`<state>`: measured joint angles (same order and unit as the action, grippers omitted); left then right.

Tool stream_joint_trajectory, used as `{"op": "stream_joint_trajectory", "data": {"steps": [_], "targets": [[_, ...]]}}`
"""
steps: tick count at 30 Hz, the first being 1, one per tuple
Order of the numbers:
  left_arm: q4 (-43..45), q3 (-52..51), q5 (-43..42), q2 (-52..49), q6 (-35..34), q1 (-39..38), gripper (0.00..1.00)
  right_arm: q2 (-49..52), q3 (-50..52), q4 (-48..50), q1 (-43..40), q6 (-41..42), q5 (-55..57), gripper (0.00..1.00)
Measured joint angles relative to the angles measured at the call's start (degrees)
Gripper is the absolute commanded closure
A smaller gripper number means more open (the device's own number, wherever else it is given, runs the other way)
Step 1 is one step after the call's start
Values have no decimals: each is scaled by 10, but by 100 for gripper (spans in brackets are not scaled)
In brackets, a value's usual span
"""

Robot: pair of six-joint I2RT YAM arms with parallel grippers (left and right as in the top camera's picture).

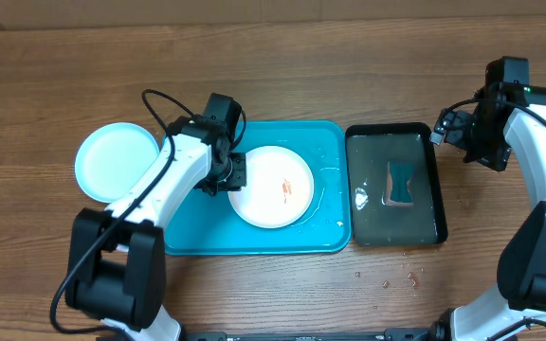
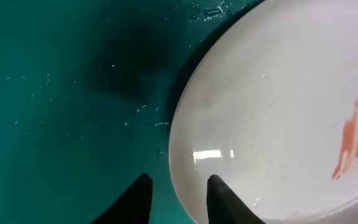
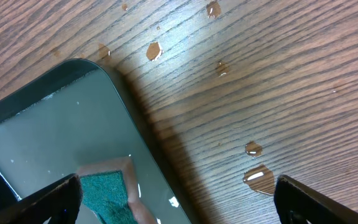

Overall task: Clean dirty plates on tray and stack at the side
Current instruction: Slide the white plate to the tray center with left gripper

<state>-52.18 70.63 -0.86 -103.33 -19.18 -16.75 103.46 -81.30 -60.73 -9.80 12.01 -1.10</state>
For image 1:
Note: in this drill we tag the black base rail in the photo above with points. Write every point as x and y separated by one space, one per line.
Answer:
392 334

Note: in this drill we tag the white plate with red stain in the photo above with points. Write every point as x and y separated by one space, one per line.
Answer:
279 188

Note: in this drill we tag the light blue plate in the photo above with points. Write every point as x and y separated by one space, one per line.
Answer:
112 159

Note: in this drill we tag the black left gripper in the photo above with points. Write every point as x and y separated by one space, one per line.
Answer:
235 183

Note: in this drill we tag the teal plastic tray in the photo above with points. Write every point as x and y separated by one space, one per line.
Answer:
209 226

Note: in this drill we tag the black water tray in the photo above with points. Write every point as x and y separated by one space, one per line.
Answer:
369 148

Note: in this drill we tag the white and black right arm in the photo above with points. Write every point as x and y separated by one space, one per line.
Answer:
508 118

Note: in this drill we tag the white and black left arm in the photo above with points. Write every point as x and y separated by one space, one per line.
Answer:
116 267

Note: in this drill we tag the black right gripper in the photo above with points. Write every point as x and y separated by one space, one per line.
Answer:
495 160

